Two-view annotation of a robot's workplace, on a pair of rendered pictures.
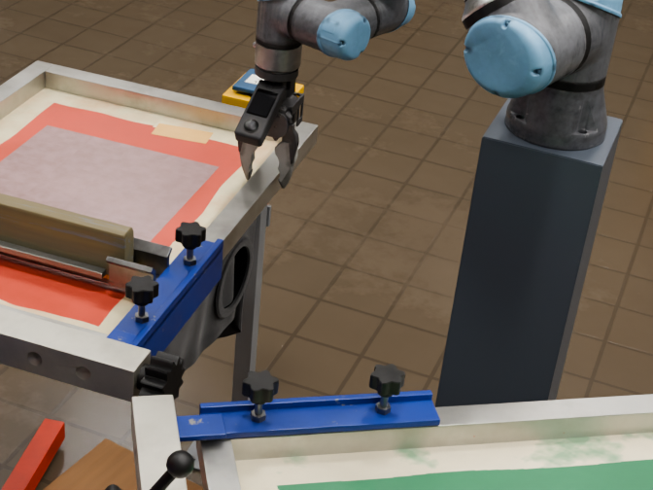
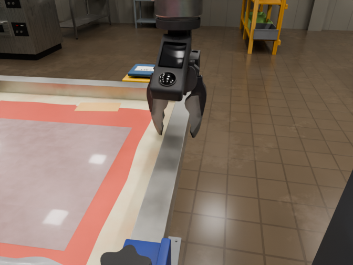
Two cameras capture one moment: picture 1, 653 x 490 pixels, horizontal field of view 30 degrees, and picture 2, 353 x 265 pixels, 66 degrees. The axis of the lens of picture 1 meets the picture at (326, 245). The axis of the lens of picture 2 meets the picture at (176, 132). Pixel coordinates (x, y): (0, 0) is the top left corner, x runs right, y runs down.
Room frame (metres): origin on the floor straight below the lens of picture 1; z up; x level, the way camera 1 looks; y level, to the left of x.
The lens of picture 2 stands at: (1.39, 0.17, 1.25)
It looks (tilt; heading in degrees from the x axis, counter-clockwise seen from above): 31 degrees down; 353
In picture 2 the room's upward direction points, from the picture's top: straight up
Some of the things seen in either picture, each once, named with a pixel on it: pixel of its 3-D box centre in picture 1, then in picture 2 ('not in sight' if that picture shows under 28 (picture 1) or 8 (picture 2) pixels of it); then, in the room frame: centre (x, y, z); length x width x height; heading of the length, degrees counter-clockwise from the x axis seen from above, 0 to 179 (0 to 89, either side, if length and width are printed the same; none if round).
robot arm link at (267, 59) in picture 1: (276, 53); (176, 3); (1.84, 0.11, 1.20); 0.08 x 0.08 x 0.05
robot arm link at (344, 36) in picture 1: (336, 26); not in sight; (1.80, 0.02, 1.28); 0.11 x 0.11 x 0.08; 53
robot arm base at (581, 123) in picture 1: (561, 97); not in sight; (1.68, -0.32, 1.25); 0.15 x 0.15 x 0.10
